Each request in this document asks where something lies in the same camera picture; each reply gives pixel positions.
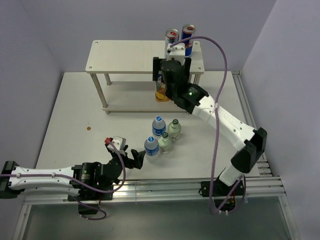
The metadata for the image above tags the blue label water bottle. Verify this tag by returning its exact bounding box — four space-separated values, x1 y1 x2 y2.
152 116 166 139
144 136 159 163

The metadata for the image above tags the Red Bull can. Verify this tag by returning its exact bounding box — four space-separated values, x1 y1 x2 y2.
164 28 180 59
180 24 196 58

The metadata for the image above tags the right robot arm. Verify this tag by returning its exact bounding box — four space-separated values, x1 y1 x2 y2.
152 57 267 195

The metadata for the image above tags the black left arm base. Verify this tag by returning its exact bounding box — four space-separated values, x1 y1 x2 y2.
67 187 114 221

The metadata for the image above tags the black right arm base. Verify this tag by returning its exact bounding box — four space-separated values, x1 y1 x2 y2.
198 179 247 212

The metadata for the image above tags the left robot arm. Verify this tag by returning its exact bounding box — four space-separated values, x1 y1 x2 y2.
0 142 146 200

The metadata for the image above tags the white two-tier shelf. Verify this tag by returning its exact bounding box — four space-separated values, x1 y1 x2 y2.
85 40 205 116

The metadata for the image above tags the yellow pineapple juice carton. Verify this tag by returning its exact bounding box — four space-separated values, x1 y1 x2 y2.
155 73 170 102

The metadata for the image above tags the near green cap soda bottle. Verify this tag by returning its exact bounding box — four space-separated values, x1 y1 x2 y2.
158 132 172 154

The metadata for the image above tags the green cap soda bottle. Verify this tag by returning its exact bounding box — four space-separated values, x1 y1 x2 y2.
167 119 182 141
158 132 172 154

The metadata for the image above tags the far green cap soda bottle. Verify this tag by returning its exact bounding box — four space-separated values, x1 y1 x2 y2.
167 119 182 141

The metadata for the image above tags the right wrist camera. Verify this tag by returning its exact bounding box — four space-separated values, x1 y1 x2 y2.
165 43 186 65

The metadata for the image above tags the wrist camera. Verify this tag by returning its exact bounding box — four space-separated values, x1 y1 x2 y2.
165 43 186 65
104 136 127 150

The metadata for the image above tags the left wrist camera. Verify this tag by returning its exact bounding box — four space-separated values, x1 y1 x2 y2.
104 136 127 150

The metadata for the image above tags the aluminium rail frame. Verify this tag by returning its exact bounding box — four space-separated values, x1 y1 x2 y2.
14 72 300 240

